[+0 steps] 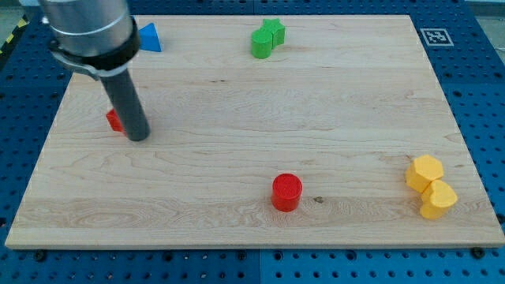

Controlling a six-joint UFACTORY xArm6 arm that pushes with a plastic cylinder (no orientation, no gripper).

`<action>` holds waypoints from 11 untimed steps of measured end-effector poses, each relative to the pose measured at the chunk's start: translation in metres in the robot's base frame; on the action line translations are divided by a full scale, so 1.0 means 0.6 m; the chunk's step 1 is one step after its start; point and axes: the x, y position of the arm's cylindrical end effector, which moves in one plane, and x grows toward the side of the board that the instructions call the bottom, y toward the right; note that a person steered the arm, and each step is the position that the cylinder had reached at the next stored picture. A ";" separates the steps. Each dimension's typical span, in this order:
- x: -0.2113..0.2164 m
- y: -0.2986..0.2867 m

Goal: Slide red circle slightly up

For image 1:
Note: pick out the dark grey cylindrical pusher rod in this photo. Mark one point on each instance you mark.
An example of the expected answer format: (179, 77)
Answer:
(124, 99)

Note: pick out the red cylinder block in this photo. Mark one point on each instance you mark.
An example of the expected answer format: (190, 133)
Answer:
(286, 192)

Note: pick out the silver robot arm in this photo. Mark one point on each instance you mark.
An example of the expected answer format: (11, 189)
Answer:
(99, 38)

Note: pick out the red block behind rod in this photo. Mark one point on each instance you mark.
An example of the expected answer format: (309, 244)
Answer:
(114, 121)

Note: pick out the blue triangle block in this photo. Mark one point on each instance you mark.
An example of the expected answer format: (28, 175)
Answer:
(149, 39)

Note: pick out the green cylinder block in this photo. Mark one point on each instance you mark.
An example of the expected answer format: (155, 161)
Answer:
(261, 43)

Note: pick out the green star block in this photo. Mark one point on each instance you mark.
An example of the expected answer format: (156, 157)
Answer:
(277, 30)

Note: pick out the light wooden board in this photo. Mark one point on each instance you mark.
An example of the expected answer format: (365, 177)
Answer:
(346, 104)

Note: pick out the yellow hexagon block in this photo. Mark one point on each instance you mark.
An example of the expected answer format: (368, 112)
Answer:
(422, 171)

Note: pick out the white fiducial marker tag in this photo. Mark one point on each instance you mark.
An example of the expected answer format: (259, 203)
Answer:
(436, 37)

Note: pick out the yellow heart block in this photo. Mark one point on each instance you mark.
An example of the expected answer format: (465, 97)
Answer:
(437, 200)

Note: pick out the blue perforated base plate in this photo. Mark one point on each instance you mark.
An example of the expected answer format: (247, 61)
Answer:
(470, 71)

